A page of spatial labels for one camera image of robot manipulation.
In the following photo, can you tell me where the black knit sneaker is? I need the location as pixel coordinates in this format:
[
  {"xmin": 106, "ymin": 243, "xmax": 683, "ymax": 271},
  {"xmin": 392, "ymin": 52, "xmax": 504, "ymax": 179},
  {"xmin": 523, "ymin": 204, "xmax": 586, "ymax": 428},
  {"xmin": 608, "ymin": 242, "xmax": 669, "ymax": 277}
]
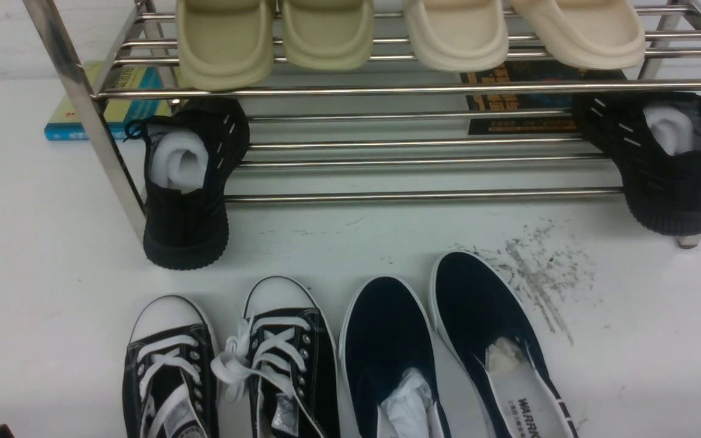
[
  {"xmin": 571, "ymin": 92, "xmax": 701, "ymax": 237},
  {"xmin": 125, "ymin": 97, "xmax": 251, "ymax": 271}
]

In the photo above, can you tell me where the stainless steel shoe rack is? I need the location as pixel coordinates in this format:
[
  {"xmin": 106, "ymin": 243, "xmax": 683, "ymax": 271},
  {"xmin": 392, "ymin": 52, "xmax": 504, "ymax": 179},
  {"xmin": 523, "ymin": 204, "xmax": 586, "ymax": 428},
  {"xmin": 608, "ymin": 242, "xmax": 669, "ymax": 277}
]
[{"xmin": 23, "ymin": 1, "xmax": 701, "ymax": 241}]

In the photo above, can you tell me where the navy slip-on shoe left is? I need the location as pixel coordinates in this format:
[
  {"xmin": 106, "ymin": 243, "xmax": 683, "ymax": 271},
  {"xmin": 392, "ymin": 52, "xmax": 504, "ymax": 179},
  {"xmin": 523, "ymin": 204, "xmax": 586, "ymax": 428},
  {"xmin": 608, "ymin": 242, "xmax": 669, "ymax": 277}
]
[{"xmin": 339, "ymin": 276, "xmax": 451, "ymax": 437}]

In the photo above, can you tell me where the navy slip-on shoe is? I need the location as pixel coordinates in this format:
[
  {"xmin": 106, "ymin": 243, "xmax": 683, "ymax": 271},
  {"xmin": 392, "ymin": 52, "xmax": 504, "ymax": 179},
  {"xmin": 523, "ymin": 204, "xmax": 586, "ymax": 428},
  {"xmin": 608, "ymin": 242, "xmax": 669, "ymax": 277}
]
[
  {"xmin": 339, "ymin": 276, "xmax": 451, "ymax": 437},
  {"xmin": 428, "ymin": 251, "xmax": 577, "ymax": 437}
]

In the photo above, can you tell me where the black white canvas sneaker right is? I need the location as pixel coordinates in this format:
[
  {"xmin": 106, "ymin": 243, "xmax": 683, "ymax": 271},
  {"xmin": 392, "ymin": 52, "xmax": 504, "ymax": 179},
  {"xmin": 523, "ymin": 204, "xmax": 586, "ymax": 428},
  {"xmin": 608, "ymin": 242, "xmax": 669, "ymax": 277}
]
[{"xmin": 211, "ymin": 276, "xmax": 341, "ymax": 437}]

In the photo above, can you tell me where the black white canvas sneaker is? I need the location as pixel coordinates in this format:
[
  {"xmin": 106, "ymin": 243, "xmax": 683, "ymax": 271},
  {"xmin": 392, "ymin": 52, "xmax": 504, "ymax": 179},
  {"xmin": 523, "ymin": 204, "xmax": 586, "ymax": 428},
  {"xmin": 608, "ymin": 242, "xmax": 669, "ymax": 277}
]
[
  {"xmin": 122, "ymin": 294, "xmax": 220, "ymax": 437},
  {"xmin": 211, "ymin": 276, "xmax": 341, "ymax": 437}
]

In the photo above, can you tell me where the navy slip-on shoe right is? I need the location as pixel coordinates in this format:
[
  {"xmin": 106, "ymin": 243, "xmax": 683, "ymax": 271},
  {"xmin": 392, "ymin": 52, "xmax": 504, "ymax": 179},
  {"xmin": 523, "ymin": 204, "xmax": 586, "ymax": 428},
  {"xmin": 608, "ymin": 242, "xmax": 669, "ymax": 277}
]
[{"xmin": 428, "ymin": 251, "xmax": 577, "ymax": 437}]

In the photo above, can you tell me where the olive green slipper, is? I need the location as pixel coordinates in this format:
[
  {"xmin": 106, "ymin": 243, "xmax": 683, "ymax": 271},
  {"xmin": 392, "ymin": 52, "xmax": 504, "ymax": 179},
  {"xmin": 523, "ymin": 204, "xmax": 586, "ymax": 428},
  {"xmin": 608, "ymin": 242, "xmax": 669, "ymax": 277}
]
[
  {"xmin": 277, "ymin": 1, "xmax": 375, "ymax": 71},
  {"xmin": 175, "ymin": 1, "xmax": 276, "ymax": 91}
]

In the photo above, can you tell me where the cream slipper, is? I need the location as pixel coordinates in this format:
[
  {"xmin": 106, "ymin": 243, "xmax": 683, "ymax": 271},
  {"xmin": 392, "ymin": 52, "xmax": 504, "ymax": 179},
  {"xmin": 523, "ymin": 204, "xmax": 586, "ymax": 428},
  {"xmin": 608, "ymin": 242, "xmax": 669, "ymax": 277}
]
[
  {"xmin": 402, "ymin": 1, "xmax": 509, "ymax": 73},
  {"xmin": 510, "ymin": 1, "xmax": 646, "ymax": 70}
]

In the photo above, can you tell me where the olive green slipper, far left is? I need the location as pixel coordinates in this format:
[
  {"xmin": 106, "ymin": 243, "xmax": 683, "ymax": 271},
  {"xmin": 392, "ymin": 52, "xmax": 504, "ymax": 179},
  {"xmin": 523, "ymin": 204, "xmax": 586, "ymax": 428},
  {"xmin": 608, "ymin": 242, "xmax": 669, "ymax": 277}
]
[{"xmin": 175, "ymin": 1, "xmax": 276, "ymax": 91}]

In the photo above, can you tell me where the black orange book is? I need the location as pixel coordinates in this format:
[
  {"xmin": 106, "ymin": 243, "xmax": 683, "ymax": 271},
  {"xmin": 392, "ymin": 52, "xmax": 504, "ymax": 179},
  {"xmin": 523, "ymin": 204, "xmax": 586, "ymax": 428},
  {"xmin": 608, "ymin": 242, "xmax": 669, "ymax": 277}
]
[{"xmin": 459, "ymin": 59, "xmax": 629, "ymax": 136}]

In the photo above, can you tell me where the black white canvas sneaker left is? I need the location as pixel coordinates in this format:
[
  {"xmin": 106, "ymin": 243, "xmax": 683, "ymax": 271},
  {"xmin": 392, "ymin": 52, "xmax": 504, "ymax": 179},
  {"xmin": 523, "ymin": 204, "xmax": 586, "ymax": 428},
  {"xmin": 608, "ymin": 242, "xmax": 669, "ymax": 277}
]
[{"xmin": 122, "ymin": 294, "xmax": 220, "ymax": 437}]

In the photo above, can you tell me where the blue yellow book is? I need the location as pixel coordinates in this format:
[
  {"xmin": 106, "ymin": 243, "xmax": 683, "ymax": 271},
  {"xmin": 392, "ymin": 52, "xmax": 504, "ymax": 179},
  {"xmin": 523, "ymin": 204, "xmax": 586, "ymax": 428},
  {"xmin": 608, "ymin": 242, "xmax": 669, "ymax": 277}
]
[{"xmin": 43, "ymin": 66, "xmax": 172, "ymax": 142}]

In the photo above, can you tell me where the cream slipper, far right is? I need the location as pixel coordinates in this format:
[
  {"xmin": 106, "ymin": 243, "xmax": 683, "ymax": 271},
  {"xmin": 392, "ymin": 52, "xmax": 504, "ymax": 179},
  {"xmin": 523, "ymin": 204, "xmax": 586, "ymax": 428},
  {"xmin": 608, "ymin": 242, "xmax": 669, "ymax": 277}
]
[{"xmin": 510, "ymin": 1, "xmax": 646, "ymax": 70}]

